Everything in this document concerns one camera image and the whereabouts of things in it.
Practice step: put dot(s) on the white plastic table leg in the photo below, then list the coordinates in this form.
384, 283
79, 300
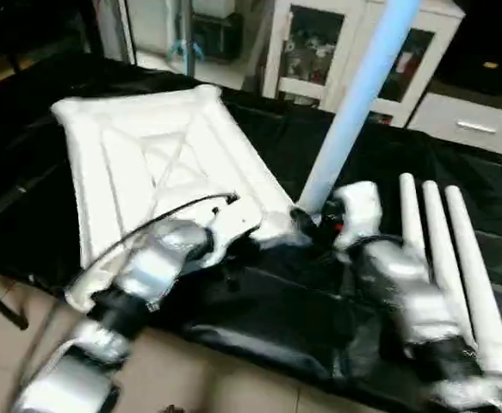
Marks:
440, 249
362, 95
483, 301
414, 224

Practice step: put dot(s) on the white plastic table top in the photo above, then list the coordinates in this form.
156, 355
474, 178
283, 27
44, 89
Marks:
147, 163

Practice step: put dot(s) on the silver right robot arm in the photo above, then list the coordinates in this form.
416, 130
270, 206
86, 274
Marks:
414, 301

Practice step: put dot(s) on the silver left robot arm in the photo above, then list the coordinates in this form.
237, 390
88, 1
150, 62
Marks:
121, 292

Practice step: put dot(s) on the white glass door cabinet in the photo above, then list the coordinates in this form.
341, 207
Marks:
311, 52

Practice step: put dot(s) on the white drawer unit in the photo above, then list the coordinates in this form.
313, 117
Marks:
474, 125

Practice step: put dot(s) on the teal floor stand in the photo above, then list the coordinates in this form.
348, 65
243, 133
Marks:
186, 47

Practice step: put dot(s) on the black plastic mat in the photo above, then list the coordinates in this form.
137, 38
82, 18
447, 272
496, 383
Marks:
27, 172

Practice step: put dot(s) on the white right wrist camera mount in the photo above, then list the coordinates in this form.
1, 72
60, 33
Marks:
358, 211

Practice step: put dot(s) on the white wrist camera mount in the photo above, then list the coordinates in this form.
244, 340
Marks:
358, 211
233, 228

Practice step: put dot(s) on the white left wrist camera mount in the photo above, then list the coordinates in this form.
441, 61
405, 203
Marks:
233, 228

